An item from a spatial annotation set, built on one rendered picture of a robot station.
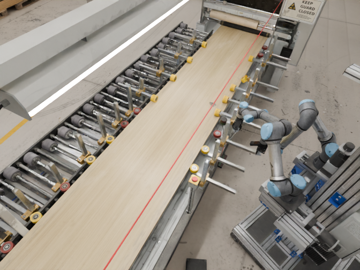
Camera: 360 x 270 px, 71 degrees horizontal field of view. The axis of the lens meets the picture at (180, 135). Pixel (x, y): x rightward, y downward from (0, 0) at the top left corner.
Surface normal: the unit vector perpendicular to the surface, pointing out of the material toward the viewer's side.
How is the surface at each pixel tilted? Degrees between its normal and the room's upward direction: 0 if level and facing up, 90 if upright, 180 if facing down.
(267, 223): 0
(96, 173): 0
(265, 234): 0
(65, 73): 61
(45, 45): 90
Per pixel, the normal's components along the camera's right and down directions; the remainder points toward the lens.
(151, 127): 0.05, -0.66
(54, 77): 0.80, 0.00
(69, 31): 0.89, 0.37
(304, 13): -0.46, 0.65
